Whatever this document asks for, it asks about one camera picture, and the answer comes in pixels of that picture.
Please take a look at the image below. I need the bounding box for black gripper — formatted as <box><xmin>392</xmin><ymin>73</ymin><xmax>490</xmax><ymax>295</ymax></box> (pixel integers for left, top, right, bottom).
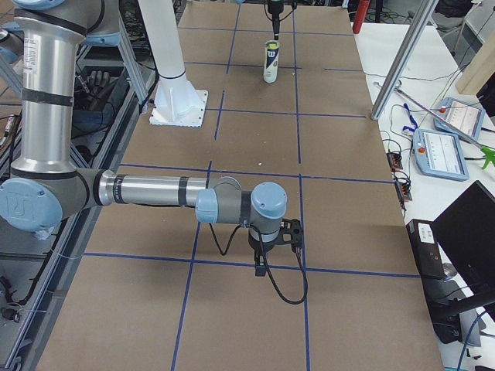
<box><xmin>266</xmin><ymin>0</ymin><xmax>283</xmax><ymax>40</ymax></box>
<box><xmin>248</xmin><ymin>227</ymin><xmax>288</xmax><ymax>277</ymax></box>

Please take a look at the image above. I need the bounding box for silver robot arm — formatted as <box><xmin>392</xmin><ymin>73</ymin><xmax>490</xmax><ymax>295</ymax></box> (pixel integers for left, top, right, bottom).
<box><xmin>1</xmin><ymin>1</ymin><xmax>289</xmax><ymax>276</ymax></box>

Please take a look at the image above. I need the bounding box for tennis ball can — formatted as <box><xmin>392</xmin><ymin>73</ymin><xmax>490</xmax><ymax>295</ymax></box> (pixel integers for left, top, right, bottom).
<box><xmin>263</xmin><ymin>40</ymin><xmax>280</xmax><ymax>83</ymax></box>

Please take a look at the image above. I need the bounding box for red cylinder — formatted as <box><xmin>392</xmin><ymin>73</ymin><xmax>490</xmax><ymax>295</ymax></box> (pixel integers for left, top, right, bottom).
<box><xmin>353</xmin><ymin>0</ymin><xmax>370</xmax><ymax>35</ymax></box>

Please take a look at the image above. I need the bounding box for black computer box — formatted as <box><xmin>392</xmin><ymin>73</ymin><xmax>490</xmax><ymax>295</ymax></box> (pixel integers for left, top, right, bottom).
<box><xmin>407</xmin><ymin>219</ymin><xmax>458</xmax><ymax>281</ymax></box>

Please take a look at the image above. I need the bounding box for near teach pendant tablet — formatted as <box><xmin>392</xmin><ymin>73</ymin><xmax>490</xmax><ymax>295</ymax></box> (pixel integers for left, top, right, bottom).
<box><xmin>412</xmin><ymin>128</ymin><xmax>469</xmax><ymax>182</ymax></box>

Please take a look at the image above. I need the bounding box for teach pendant tablet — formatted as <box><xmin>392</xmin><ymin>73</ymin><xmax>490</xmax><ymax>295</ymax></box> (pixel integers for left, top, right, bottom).
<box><xmin>412</xmin><ymin>128</ymin><xmax>469</xmax><ymax>182</ymax></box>
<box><xmin>438</xmin><ymin>97</ymin><xmax>486</xmax><ymax>140</ymax></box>

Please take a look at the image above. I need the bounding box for black monitor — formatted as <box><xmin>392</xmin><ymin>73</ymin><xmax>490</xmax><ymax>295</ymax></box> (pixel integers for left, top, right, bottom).
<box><xmin>432</xmin><ymin>180</ymin><xmax>494</xmax><ymax>292</ymax></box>

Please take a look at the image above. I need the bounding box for far teach pendant tablet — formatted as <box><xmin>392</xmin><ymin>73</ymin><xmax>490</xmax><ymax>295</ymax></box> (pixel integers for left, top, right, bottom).
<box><xmin>438</xmin><ymin>97</ymin><xmax>486</xmax><ymax>140</ymax></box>

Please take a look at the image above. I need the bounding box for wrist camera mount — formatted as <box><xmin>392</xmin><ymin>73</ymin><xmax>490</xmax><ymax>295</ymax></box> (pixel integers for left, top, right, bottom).
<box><xmin>277</xmin><ymin>219</ymin><xmax>303</xmax><ymax>253</ymax></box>

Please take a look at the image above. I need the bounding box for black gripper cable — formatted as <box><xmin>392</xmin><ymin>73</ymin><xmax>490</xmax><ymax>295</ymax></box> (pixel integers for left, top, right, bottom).
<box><xmin>208</xmin><ymin>223</ymin><xmax>309</xmax><ymax>305</ymax></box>

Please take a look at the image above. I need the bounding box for white pedestal column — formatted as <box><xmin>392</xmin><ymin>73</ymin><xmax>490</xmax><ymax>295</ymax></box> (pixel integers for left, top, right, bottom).
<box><xmin>138</xmin><ymin>0</ymin><xmax>208</xmax><ymax>128</ymax></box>

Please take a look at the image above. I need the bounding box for aluminium frame post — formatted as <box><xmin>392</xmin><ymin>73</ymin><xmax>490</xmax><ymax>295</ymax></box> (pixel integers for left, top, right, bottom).
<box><xmin>370</xmin><ymin>0</ymin><xmax>439</xmax><ymax>121</ymax></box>

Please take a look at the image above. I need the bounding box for blue lanyard badge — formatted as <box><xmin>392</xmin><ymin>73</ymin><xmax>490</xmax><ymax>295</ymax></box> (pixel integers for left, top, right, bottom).
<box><xmin>402</xmin><ymin>103</ymin><xmax>418</xmax><ymax>137</ymax></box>

